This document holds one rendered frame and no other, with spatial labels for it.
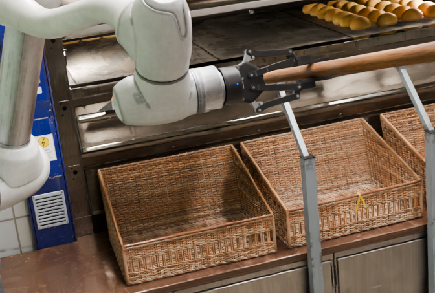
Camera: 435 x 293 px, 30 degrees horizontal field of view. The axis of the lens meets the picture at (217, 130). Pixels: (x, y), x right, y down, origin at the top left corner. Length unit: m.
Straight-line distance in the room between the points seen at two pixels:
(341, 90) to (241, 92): 1.84
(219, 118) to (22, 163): 1.20
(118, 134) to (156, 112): 1.62
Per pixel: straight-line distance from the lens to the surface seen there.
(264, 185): 3.09
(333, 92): 3.40
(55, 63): 3.07
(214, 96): 1.57
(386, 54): 1.37
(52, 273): 3.04
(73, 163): 3.18
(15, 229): 3.25
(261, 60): 3.25
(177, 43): 1.45
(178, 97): 1.53
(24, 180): 2.28
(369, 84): 3.46
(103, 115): 2.75
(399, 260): 3.15
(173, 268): 2.86
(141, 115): 1.54
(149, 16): 1.42
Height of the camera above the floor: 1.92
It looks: 18 degrees down
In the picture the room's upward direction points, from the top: 6 degrees counter-clockwise
